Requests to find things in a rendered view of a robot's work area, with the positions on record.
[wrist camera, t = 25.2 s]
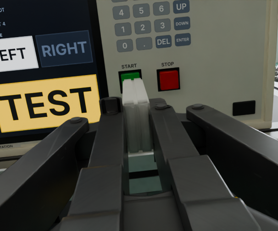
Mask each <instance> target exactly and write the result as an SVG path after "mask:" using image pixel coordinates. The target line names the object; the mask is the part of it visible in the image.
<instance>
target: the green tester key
mask: <svg viewBox="0 0 278 231"><path fill-rule="evenodd" d="M134 78H139V72H131V73H122V74H121V79H122V86H123V81H124V80H125V79H131V80H134Z"/></svg>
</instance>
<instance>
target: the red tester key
mask: <svg viewBox="0 0 278 231"><path fill-rule="evenodd" d="M159 77H160V89H161V90H168V89H177V88H179V86H178V71H177V70H171V71H161V72H159Z"/></svg>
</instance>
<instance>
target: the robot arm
mask: <svg viewBox="0 0 278 231"><path fill-rule="evenodd" d="M99 105H100V120H99V121H98V122H95V123H90V124H89V121H88V119H87V118H85V117H73V118H71V119H69V120H67V121H65V122H64V123H62V124H61V125H60V126H59V127H57V128H56V129H55V130H54V131H53V132H52V133H50V134H49V135H48V136H47V137H45V138H44V139H43V140H42V141H40V142H39V143H38V144H37V145H35V146H34V147H33V148H32V149H30V150H29V151H28V152H27V153H26V154H24V155H23V156H22V157H21V158H20V159H18V160H17V161H16V162H15V163H13V164H12V165H11V166H10V167H8V168H7V169H6V170H5V171H3V172H2V173H1V174H0V231H49V229H50V228H51V226H52V225H53V224H54V222H55V220H56V219H57V217H58V216H59V214H60V213H61V212H62V210H63V209H64V207H65V206H66V204H67V203H68V201H69V200H70V198H71V197H72V195H73V198H72V202H71V205H70V209H69V211H68V215H67V216H66V217H63V218H62V220H61V222H60V223H59V224H57V225H56V226H55V227H53V228H52V229H51V230H50V231H278V140H277V139H275V138H273V137H271V136H269V135H267V134H265V133H263V132H261V131H259V130H256V129H254V128H252V127H250V126H248V125H246V124H244V123H242V122H240V121H238V120H236V119H234V118H232V117H230V116H228V115H226V114H224V113H222V112H220V111H218V110H216V109H214V108H212V107H210V106H207V105H203V104H194V105H190V106H188V107H186V113H176V112H175V110H174V108H173V107H172V106H170V105H167V103H166V101H165V99H162V98H155V99H148V96H147V93H146V90H145V86H144V83H143V80H142V79H141V78H134V80H131V79H125V80H124V81H123V87H122V98H121V97H116V96H114V97H106V98H102V99H100V100H99ZM152 149H153V151H154V162H156V165H157V169H158V173H159V178H160V182H161V187H162V192H161V193H157V194H154V195H150V196H139V195H130V192H129V168H128V152H130V153H139V151H140V150H142V151H143V152H148V151H152ZM231 192H232V193H233V194H234V195H236V196H237V198H235V197H234V196H233V195H232V193H231Z"/></svg>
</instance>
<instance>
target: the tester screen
mask: <svg viewBox="0 0 278 231"><path fill-rule="evenodd" d="M84 30H88V31H89V39H90V45H91V51H92V58H93V62H90V63H81V64H71V65H62V66H50V67H41V68H32V69H23V70H13V71H1V72H0V84H6V83H19V82H28V81H37V80H46V79H55V78H64V77H76V76H85V75H94V74H96V79H97V85H98V92H99V98H100V99H101V93H100V84H99V78H98V71H97V64H96V58H95V49H94V42H93V36H92V29H91V23H90V16H89V7H88V1H87V0H0V39H7V38H16V37H25V36H34V35H44V34H53V33H66V32H75V31H84ZM56 128H57V127H48V128H40V129H31V130H22V131H13V132H1V128H0V138H4V137H13V136H21V135H30V134H39V133H48V132H53V131H54V130H55V129H56Z"/></svg>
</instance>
